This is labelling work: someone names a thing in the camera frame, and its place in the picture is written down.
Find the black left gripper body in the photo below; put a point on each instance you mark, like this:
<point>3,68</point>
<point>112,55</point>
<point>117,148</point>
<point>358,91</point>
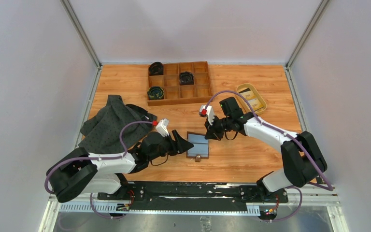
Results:
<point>166,146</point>

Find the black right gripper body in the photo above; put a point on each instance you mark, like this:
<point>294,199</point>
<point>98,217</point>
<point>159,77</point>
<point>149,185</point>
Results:
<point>225,123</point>

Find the brown leather card holder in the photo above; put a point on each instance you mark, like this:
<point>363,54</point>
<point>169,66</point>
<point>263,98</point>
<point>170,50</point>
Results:
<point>200,149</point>

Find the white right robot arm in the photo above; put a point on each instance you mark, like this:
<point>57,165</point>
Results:
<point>301,156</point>

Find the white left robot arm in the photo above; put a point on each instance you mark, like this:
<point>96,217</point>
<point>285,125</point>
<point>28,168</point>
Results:
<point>81,172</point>

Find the credit cards in tray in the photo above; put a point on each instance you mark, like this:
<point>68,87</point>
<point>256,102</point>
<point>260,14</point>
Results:
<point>252,99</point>

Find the yellow oval card tray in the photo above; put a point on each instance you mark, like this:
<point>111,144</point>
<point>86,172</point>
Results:
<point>250,86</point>

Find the black-green coiled belt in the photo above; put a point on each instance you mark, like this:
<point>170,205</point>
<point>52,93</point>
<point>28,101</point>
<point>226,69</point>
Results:
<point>155,93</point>

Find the dark grey dotted cloth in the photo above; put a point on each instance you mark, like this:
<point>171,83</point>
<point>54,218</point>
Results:
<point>101,132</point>

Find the black coiled belt middle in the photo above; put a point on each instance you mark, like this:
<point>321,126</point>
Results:
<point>186,78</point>

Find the wooden compartment tray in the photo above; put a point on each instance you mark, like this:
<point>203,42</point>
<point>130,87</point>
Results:
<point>178,83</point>

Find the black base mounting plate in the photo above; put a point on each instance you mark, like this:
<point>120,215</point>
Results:
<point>192,196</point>

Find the black coiled belt top-left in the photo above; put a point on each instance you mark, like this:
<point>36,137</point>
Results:
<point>156,68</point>

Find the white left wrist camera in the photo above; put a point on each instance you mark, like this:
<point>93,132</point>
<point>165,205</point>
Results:
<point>161,127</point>

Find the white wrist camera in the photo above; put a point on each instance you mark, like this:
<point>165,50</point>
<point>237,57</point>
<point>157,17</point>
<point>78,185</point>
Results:
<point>161,127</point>
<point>207,112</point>

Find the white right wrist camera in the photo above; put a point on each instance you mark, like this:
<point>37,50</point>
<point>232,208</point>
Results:
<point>207,112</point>

